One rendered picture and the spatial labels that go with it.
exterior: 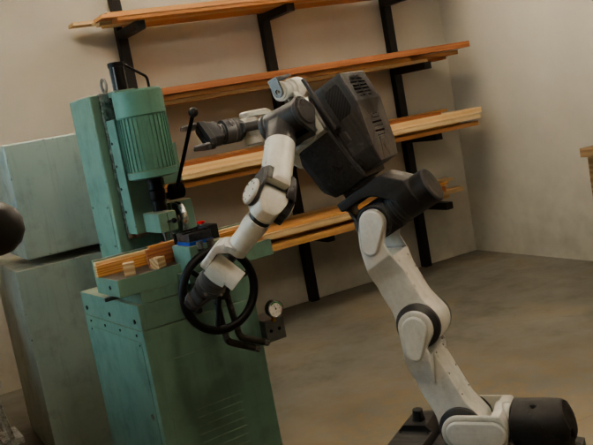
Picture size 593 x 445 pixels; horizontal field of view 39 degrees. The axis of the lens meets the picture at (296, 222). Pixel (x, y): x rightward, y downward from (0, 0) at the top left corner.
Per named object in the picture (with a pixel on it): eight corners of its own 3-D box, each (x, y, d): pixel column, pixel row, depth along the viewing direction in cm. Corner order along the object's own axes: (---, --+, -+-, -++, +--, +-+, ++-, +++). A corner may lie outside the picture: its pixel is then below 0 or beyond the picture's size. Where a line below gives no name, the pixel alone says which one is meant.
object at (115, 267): (98, 277, 285) (95, 266, 284) (96, 277, 286) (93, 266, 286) (263, 233, 320) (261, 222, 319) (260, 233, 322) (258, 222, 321)
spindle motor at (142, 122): (140, 181, 284) (122, 90, 280) (121, 183, 299) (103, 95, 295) (186, 171, 293) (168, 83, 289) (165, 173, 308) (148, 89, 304)
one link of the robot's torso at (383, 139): (423, 147, 271) (363, 57, 274) (387, 162, 241) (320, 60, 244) (354, 196, 285) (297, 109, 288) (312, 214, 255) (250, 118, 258)
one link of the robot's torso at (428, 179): (449, 195, 259) (417, 148, 261) (437, 203, 248) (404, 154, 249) (380, 240, 272) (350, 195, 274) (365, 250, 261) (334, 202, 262)
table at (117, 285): (131, 301, 265) (126, 282, 264) (97, 293, 290) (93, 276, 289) (288, 255, 297) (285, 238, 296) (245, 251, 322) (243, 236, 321)
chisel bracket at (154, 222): (162, 237, 293) (157, 214, 292) (146, 236, 305) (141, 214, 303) (181, 232, 297) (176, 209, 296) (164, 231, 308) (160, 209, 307)
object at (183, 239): (190, 246, 277) (186, 230, 276) (176, 245, 286) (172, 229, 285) (224, 237, 284) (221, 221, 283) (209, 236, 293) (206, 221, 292)
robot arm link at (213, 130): (197, 115, 295) (226, 109, 302) (192, 135, 302) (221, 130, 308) (213, 138, 289) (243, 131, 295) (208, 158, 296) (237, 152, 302)
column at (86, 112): (127, 289, 310) (86, 95, 301) (106, 284, 329) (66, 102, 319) (181, 274, 322) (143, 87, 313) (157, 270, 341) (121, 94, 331)
